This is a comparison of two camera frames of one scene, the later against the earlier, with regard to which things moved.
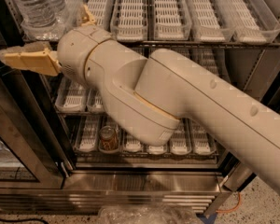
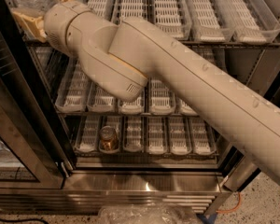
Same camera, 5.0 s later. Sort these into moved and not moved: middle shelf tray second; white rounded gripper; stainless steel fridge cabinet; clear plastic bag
Moved: white rounded gripper
Not moved: middle shelf tray second; clear plastic bag; stainless steel fridge cabinet
